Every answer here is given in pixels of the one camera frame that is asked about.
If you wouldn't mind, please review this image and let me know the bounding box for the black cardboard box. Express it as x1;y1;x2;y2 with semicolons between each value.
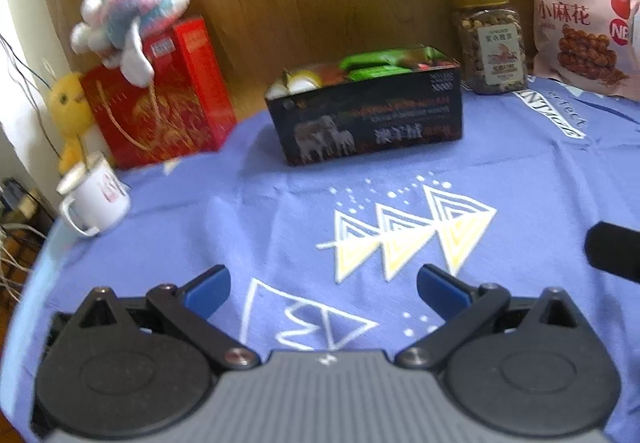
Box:
264;44;463;168

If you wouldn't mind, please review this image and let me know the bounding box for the pink snack bag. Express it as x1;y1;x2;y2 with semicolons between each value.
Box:
515;0;640;102

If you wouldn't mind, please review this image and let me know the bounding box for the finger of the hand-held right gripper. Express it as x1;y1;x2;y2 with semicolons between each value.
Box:
584;221;640;285

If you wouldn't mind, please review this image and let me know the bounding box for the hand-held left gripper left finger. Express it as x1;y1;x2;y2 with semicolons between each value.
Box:
65;264;261;370

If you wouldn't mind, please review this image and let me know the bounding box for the clear jar of nuts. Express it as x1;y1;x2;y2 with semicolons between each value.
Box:
451;0;528;96

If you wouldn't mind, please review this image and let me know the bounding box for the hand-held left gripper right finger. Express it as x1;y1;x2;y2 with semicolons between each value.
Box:
397;264;591;370

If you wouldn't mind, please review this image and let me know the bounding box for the yellow chick plush toy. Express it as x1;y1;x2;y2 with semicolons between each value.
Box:
47;72;93;174

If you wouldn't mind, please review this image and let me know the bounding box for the white and yellow snack packet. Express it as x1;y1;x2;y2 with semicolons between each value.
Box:
270;68;326;98

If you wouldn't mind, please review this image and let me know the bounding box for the blue printed tablecloth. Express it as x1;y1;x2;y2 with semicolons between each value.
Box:
0;75;640;443

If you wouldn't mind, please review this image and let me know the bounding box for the bundle of cables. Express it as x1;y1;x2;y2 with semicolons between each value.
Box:
0;218;46;294

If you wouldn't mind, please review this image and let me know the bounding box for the white enamel mug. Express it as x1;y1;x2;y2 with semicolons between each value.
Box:
56;154;132;238

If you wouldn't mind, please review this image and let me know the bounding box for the green snack packet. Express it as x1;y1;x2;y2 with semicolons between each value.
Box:
339;48;413;70
347;64;406;81

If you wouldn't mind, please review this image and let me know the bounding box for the red gift box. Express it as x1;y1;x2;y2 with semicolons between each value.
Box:
80;16;237;168

